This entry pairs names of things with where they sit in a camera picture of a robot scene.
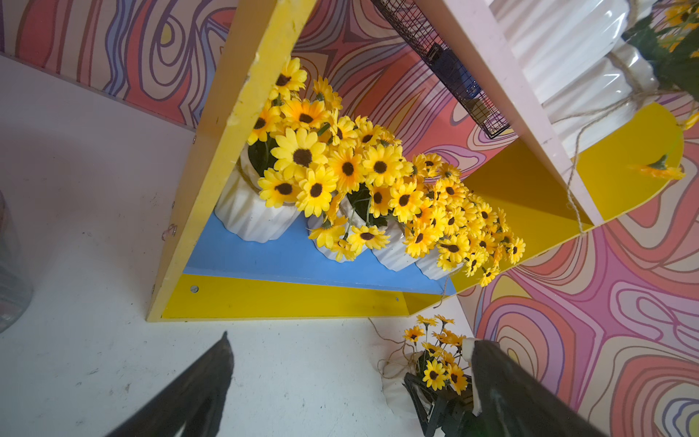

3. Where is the yellow shelf unit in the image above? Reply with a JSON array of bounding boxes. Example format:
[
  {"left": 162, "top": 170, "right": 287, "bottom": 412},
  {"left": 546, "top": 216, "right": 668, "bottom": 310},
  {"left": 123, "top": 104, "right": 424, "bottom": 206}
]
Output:
[{"left": 146, "top": 0, "right": 684, "bottom": 322}]

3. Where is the clear jar of pencils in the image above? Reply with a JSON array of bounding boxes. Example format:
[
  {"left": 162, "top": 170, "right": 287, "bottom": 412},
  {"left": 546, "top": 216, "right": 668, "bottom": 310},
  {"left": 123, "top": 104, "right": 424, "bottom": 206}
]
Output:
[{"left": 1, "top": 195, "right": 34, "bottom": 332}]

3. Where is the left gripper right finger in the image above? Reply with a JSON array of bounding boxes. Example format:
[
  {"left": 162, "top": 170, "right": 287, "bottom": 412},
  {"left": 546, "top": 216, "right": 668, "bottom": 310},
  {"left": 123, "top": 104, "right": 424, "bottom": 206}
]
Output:
[{"left": 471, "top": 340, "right": 603, "bottom": 436}]

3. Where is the blue item in rear basket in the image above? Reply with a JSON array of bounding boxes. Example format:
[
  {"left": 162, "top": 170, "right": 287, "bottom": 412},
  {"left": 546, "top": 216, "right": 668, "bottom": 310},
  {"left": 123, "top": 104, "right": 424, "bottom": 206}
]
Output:
[{"left": 431, "top": 46, "right": 482, "bottom": 99}]

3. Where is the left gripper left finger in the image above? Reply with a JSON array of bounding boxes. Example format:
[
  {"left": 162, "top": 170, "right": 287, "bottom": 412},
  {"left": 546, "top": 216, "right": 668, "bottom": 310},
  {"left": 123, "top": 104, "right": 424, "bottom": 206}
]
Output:
[{"left": 109, "top": 333, "right": 235, "bottom": 436}]

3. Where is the black wire basket rear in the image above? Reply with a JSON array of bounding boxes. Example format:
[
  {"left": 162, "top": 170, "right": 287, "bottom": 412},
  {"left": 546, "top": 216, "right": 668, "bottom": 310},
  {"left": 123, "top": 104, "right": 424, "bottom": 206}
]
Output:
[{"left": 372, "top": 0, "right": 510, "bottom": 139}]

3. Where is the sunflower pot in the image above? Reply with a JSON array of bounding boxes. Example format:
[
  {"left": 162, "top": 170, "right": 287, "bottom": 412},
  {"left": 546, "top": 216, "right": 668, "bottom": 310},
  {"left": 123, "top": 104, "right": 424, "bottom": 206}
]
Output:
[
  {"left": 349, "top": 144, "right": 469, "bottom": 279},
  {"left": 405, "top": 154, "right": 526, "bottom": 286},
  {"left": 308, "top": 113, "right": 413, "bottom": 263},
  {"left": 214, "top": 58, "right": 341, "bottom": 243},
  {"left": 490, "top": 1, "right": 698, "bottom": 160},
  {"left": 376, "top": 315, "right": 475, "bottom": 436}
]

